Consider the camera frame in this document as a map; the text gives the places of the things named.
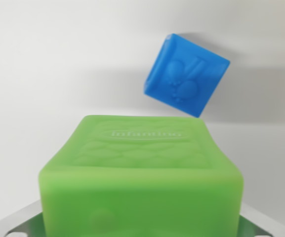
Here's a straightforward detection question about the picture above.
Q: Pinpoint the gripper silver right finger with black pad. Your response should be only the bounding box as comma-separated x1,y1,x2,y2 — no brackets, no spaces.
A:
239,204,285,237

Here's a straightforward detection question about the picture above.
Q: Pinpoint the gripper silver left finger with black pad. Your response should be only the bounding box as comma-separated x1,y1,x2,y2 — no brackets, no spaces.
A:
0,199,44,237

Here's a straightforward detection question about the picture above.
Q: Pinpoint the green soft toy cube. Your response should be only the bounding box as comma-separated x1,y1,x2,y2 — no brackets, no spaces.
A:
38,115,245,237

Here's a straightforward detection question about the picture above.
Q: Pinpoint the blue soft toy cube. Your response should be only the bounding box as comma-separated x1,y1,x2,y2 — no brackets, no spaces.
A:
143,33,231,119

